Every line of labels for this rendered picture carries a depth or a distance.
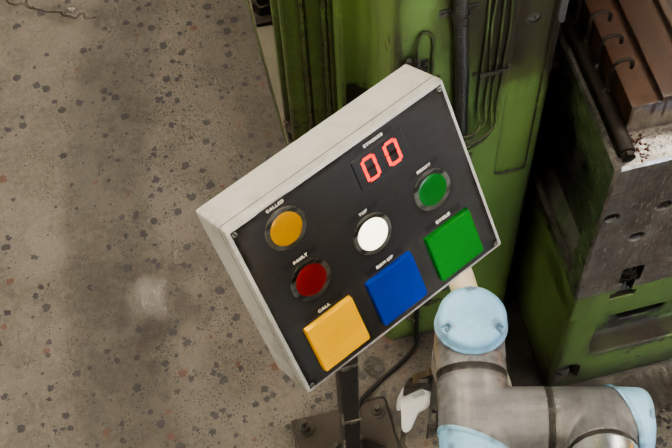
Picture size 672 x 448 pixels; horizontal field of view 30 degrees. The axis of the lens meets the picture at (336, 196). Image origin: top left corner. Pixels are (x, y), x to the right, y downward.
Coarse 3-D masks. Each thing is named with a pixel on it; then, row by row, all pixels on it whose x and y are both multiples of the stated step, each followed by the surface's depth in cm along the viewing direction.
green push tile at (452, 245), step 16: (464, 208) 166; (448, 224) 164; (464, 224) 166; (432, 240) 163; (448, 240) 165; (464, 240) 167; (432, 256) 165; (448, 256) 166; (464, 256) 168; (448, 272) 167
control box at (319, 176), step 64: (320, 128) 157; (384, 128) 154; (448, 128) 160; (256, 192) 151; (320, 192) 152; (384, 192) 157; (448, 192) 163; (256, 256) 150; (320, 256) 155; (384, 256) 161; (256, 320) 161
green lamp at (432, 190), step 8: (432, 176) 160; (440, 176) 161; (424, 184) 160; (432, 184) 161; (440, 184) 161; (424, 192) 160; (432, 192) 161; (440, 192) 162; (424, 200) 161; (432, 200) 162; (440, 200) 163
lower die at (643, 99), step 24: (576, 0) 193; (600, 0) 189; (624, 0) 188; (648, 0) 188; (600, 24) 187; (624, 24) 187; (648, 24) 186; (624, 48) 185; (648, 48) 184; (624, 72) 183; (648, 72) 183; (624, 96) 182; (648, 96) 181; (624, 120) 184; (648, 120) 184
